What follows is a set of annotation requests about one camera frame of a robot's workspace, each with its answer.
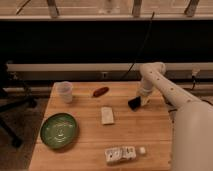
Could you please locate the crushed white plastic bottle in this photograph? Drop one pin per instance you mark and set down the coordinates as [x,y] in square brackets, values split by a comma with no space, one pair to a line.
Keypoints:
[122,154]

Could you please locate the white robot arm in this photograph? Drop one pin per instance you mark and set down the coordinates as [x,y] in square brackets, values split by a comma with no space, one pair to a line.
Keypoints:
[192,138]

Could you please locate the white baseboard heater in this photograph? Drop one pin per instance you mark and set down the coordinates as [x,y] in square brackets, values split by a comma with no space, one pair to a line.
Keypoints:
[107,71]

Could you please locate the brown sausage toy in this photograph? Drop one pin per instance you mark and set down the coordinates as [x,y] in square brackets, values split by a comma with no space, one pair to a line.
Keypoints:
[101,91]

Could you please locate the green ceramic bowl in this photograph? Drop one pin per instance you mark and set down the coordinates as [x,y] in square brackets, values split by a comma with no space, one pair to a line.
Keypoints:
[59,130]

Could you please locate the white sponge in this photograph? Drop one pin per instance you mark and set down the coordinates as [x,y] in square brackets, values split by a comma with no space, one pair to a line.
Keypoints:
[107,116]

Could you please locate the clear plastic cup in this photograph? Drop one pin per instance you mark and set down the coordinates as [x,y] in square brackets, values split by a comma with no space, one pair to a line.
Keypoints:
[64,90]

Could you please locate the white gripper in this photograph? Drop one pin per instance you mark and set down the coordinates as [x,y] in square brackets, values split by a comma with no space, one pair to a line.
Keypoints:
[144,100]

